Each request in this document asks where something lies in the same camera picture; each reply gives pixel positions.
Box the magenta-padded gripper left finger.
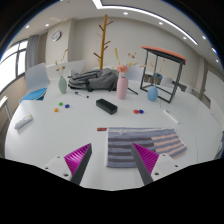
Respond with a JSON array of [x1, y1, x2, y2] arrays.
[[42, 143, 93, 186]]

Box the white chair with blue seat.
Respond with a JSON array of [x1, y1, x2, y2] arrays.
[[18, 62, 51, 104]]

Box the striped grey and pink towel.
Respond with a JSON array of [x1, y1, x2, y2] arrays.
[[105, 126, 188, 169]]

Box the round wall clock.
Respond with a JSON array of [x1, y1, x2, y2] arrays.
[[51, 30, 63, 42]]

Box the wooden coat rack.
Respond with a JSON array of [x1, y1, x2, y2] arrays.
[[93, 14, 114, 70]]

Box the black marker pen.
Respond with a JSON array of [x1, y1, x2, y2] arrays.
[[74, 91, 90, 99]]

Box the round ceiling lights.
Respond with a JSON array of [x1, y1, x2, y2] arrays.
[[24, 11, 218, 54]]

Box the black frame stand, orange top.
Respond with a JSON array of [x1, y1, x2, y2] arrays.
[[139, 45, 187, 104]]

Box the grey curtain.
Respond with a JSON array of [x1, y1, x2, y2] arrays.
[[25, 34, 40, 71]]

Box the grey backpack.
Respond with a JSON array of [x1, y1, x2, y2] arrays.
[[67, 67, 120, 93]]

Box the long ceiling light strip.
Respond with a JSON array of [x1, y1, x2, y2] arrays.
[[91, 0, 199, 46]]

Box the white remote-shaped block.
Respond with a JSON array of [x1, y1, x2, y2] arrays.
[[14, 114, 34, 130]]

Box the window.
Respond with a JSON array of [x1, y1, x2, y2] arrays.
[[0, 39, 29, 93]]

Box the black rectangular case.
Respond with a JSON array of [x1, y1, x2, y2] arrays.
[[95, 98, 119, 116]]

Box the pink vase with flowers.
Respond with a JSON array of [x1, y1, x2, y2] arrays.
[[114, 48, 139, 100]]

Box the white bar-shaped block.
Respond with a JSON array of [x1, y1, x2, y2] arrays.
[[162, 109, 180, 125]]

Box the green vase with dried stems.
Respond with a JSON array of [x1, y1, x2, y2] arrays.
[[54, 49, 70, 95]]

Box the blue vase with dried stems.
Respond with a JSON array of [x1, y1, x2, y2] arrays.
[[146, 59, 166, 102]]

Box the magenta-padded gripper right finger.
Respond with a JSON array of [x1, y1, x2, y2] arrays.
[[130, 142, 183, 186]]

